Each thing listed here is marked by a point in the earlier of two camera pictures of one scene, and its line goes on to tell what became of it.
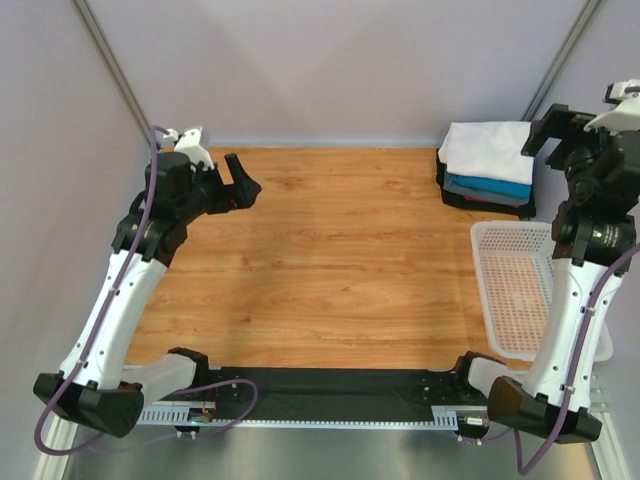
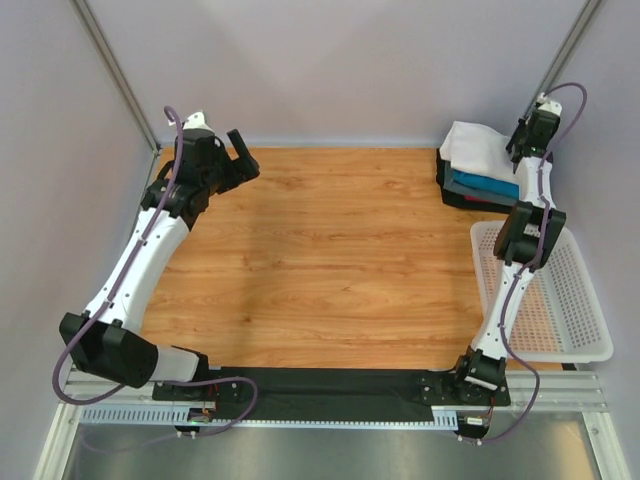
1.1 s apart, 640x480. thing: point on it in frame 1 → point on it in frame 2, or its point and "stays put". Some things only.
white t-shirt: (492, 150) stays put
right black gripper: (561, 122) → (520, 128)
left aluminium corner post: (84, 10) stays put
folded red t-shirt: (476, 199) stays put
